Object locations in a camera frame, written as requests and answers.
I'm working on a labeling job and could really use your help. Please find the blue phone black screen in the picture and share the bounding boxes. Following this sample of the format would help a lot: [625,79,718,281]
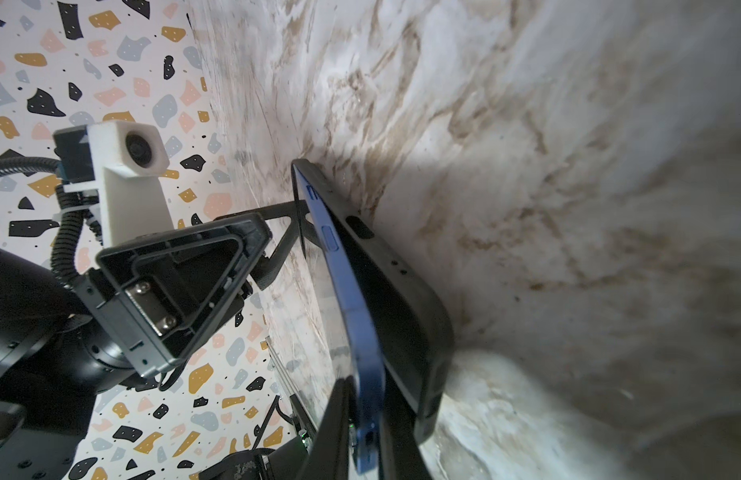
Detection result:
[292,159,386,474]

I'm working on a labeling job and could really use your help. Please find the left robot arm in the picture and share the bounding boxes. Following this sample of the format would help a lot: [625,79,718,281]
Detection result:
[0,201,304,479]

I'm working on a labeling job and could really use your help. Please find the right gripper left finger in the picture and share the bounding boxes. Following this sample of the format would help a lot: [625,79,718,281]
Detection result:
[310,379,352,479]

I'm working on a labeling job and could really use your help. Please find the black phone case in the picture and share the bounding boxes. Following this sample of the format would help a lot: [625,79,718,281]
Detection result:
[304,159,455,443]

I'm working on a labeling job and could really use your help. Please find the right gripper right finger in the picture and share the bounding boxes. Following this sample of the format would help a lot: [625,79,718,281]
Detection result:
[379,371,432,480]

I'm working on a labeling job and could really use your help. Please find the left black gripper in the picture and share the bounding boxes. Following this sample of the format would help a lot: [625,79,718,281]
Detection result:
[76,200,318,378]

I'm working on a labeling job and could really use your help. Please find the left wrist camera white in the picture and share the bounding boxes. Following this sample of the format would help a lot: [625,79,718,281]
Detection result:
[52,121,172,248]

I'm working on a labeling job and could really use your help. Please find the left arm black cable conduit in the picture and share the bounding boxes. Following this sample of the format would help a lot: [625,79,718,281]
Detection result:
[0,157,104,286]

